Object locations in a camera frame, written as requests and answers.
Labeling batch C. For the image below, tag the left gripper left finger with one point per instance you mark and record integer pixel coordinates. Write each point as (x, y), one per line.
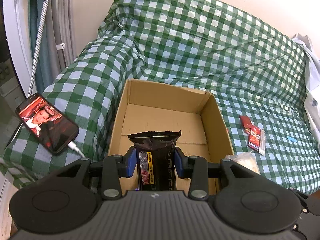
(69, 197)

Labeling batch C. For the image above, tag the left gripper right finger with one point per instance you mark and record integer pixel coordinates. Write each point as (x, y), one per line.
(240, 197)

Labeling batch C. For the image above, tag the beige cereal bar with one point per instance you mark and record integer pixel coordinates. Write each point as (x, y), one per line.
(246, 159)

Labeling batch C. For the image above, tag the red square snack packet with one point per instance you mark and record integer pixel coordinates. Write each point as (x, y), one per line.
(246, 123)

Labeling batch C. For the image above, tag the dark brown chocolate bar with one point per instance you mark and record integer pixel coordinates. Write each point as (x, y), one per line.
(155, 159)

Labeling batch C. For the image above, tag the red snack wrapper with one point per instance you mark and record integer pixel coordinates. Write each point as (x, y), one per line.
(254, 138)

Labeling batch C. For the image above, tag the silver wrapped bar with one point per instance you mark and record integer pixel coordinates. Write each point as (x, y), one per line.
(262, 142)

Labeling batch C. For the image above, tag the black smartphone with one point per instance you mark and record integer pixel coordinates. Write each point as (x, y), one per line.
(51, 128)

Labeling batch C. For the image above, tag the brown cardboard box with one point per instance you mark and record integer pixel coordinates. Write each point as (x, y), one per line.
(151, 106)

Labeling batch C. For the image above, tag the grey curtain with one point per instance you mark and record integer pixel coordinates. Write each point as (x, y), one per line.
(51, 39)

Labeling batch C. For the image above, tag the white cloth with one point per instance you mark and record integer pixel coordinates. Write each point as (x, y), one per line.
(311, 103)

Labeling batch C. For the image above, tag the green checkered sofa cover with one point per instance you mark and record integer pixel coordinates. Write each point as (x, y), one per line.
(251, 68)

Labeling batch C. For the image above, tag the white door frame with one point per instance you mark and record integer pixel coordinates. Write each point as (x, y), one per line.
(16, 23)

